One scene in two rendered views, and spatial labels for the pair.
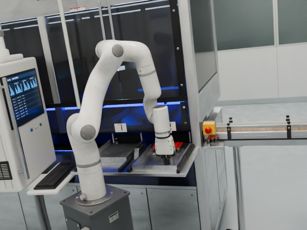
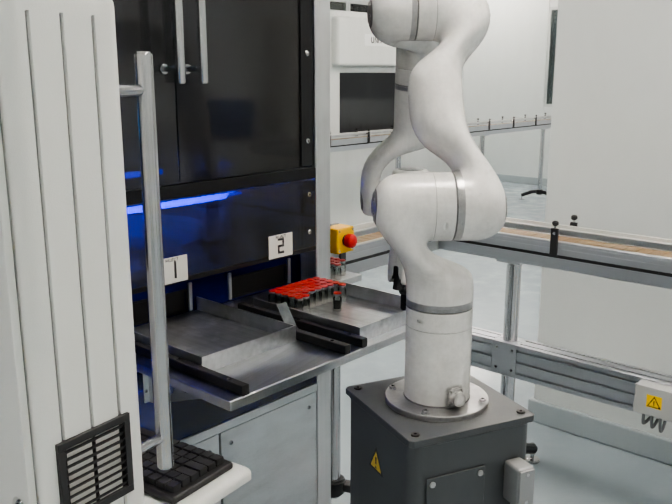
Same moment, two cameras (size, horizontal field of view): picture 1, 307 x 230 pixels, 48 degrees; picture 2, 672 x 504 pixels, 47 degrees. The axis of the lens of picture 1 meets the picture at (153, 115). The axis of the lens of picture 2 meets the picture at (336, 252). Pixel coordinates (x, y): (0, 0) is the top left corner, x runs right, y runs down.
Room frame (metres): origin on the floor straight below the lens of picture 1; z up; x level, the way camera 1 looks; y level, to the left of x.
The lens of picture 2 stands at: (1.27, 1.66, 1.45)
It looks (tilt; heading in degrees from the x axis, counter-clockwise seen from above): 13 degrees down; 292
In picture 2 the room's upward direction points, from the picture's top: straight up
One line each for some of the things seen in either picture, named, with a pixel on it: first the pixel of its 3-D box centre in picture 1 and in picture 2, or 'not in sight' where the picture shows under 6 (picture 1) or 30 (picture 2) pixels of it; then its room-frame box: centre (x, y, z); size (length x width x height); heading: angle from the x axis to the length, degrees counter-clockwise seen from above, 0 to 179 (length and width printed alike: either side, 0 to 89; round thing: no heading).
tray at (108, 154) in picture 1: (118, 149); (199, 330); (2.16, 0.26, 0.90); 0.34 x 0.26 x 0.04; 160
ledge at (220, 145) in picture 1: (214, 144); (329, 277); (2.10, -0.36, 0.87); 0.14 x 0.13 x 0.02; 160
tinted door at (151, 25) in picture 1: (148, 50); (248, 49); (2.17, -0.02, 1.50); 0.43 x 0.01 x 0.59; 70
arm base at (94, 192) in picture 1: (91, 180); (437, 353); (1.60, 0.34, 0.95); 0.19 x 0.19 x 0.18
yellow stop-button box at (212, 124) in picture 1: (209, 128); (337, 238); (2.07, -0.34, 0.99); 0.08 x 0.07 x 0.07; 160
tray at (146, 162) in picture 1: (162, 156); (340, 306); (1.94, -0.02, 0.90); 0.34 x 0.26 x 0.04; 160
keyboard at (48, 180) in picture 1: (58, 173); (119, 447); (2.08, 0.65, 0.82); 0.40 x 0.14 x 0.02; 168
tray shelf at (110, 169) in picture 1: (139, 157); (277, 330); (2.04, 0.12, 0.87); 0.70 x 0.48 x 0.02; 70
